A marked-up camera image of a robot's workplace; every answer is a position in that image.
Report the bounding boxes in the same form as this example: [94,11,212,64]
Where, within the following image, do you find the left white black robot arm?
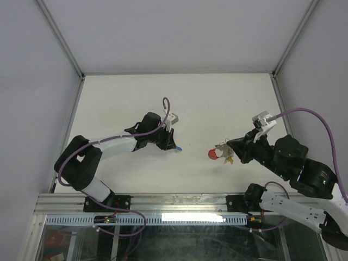
[54,112,178,211]

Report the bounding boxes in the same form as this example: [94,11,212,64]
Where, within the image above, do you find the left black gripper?
[147,124,176,151]

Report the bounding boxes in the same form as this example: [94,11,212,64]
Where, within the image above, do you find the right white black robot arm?
[227,129,347,251]

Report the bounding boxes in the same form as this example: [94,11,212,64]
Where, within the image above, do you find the red silver carabiner keyring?
[208,139,234,160]

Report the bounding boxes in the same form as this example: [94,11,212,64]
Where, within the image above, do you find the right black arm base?
[226,183,266,215]

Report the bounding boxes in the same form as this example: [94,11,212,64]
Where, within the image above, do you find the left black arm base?
[83,194,132,213]

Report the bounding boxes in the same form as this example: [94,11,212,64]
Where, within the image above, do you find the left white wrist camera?
[161,109,179,131]

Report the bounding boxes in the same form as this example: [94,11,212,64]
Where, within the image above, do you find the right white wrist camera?
[252,111,277,143]

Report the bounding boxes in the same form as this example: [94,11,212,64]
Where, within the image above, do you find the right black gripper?
[226,127,288,179]

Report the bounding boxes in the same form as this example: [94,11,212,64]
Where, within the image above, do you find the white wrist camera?
[161,109,179,131]
[252,111,277,143]

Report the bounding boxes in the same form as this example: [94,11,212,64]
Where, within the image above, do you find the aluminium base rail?
[34,192,323,215]

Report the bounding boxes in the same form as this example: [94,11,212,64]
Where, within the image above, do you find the white slotted cable duct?
[46,213,247,226]

